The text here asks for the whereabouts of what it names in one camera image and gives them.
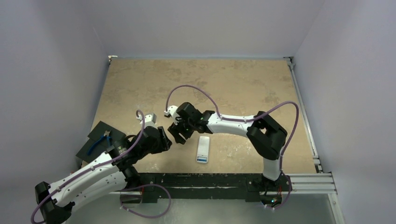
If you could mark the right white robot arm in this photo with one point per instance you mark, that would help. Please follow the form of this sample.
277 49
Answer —
267 136

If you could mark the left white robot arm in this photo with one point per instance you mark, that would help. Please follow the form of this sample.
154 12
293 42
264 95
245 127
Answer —
112 170

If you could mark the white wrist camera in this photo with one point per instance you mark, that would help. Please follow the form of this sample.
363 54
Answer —
149 120
171 112

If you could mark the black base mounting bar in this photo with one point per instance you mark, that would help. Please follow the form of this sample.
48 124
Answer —
249 187

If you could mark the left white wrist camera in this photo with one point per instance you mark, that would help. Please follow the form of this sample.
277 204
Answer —
149 120

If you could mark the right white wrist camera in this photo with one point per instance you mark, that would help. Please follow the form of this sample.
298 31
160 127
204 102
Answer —
171 112

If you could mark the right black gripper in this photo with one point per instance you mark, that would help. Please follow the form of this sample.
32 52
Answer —
180 128

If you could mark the aluminium frame rail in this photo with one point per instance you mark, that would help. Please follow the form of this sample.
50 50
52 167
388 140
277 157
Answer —
320 182

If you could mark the black box with blue tool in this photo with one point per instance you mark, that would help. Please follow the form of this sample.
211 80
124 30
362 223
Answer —
101 137

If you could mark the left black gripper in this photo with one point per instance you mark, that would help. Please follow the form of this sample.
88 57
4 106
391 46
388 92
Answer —
163 142

